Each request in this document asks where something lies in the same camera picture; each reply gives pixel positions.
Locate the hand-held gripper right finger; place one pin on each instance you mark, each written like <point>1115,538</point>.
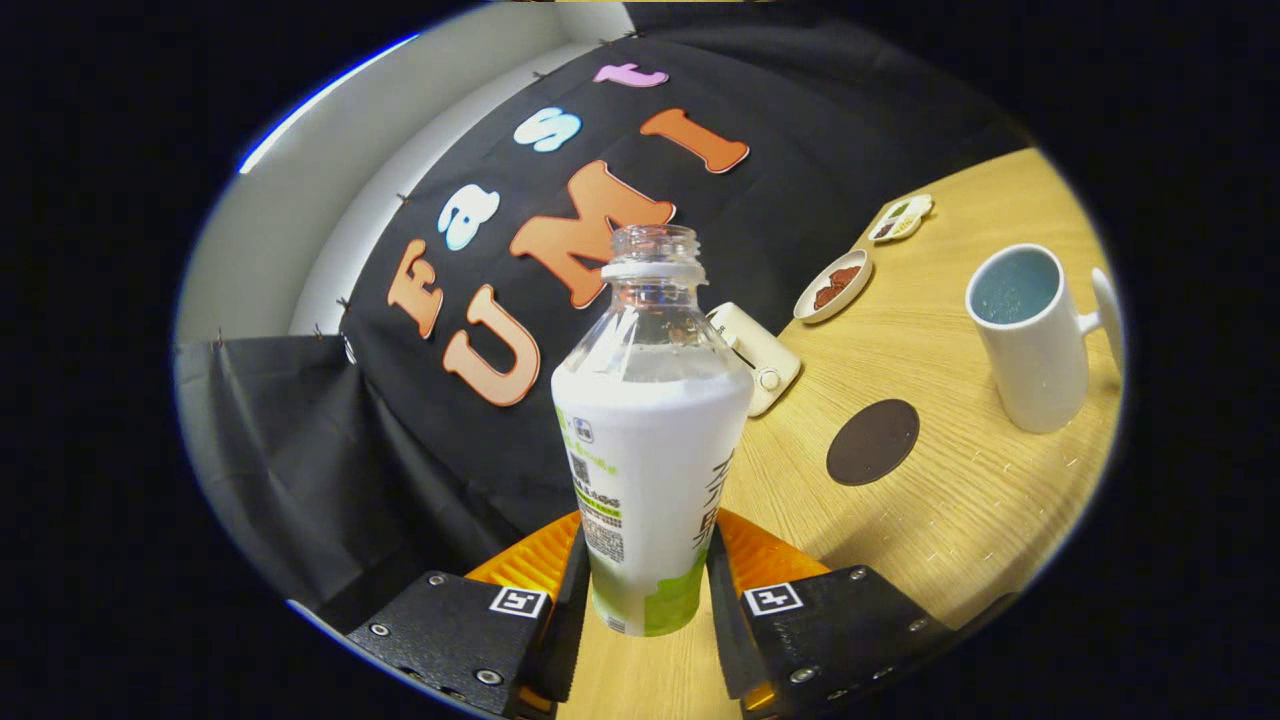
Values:
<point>725,630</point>

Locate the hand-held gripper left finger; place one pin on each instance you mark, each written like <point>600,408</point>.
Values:
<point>572,625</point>

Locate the clear juice bottle white label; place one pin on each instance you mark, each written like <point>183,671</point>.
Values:
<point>650,450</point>

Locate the dark brown round coaster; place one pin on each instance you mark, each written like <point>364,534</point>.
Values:
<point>872,443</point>

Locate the white cup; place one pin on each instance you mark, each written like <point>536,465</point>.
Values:
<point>1040,370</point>

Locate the white toaster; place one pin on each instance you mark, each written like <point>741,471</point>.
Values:
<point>768,352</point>

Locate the wooden table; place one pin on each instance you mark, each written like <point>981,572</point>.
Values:
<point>1000,500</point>

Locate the white round plate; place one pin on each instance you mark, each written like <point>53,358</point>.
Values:
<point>806,312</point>

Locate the brown meat piece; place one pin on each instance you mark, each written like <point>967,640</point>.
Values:
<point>828,295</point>
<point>848,276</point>

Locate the white divided dish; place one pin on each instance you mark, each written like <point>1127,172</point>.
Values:
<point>900,218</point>

